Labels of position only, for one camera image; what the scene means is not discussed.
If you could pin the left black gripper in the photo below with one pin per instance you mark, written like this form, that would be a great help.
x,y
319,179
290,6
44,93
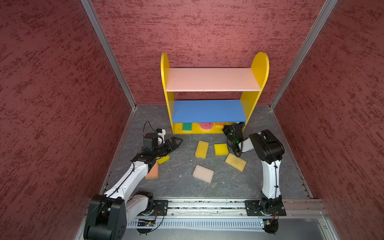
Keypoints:
x,y
172,147

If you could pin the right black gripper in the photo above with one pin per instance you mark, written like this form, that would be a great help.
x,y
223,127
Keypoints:
x,y
229,127

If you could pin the bright yellow sponge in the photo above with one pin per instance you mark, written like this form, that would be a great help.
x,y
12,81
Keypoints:
x,y
221,149
163,160

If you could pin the green yellow sponge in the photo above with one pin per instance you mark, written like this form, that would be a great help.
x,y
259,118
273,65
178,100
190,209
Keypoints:
x,y
187,127

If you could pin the smiley face sponge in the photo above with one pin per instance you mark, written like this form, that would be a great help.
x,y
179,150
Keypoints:
x,y
206,127

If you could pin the dark yellow sponge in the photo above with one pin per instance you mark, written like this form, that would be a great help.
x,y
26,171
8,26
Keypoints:
x,y
202,149

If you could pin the salmon pink sponge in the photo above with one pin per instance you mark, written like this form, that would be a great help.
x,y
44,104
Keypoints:
x,y
153,173

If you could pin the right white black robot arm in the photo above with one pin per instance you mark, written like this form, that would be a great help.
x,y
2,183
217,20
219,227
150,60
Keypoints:
x,y
270,152

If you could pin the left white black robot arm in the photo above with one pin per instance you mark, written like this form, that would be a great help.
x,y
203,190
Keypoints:
x,y
109,213

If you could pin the yellow shelf pink blue boards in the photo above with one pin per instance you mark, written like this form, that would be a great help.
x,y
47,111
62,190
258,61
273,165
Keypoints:
x,y
250,82

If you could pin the tan yellow sponge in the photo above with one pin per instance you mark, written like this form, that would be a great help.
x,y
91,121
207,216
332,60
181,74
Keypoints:
x,y
235,162

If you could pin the pale pink sponge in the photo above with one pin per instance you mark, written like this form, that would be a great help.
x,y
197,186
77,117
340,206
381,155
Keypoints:
x,y
203,174

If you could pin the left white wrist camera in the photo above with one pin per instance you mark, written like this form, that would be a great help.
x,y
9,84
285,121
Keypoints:
x,y
161,135

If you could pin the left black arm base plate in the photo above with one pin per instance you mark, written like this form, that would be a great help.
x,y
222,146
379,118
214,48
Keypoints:
x,y
157,207

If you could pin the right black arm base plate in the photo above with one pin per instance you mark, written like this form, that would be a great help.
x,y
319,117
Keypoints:
x,y
264,208

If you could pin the left circuit board with wires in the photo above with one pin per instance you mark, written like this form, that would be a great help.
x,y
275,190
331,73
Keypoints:
x,y
147,226

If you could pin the circuit board with wires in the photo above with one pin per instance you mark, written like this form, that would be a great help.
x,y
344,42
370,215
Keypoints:
x,y
271,226
147,226

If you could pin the right circuit board with wires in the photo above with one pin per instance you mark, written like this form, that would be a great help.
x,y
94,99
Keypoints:
x,y
271,226

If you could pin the right aluminium corner post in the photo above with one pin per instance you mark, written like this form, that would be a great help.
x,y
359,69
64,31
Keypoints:
x,y
317,26

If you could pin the aluminium corner post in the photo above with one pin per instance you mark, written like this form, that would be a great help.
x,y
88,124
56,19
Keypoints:
x,y
97,26
317,26

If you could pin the left aluminium corner post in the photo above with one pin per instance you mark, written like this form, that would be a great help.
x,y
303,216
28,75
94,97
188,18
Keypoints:
x,y
97,26

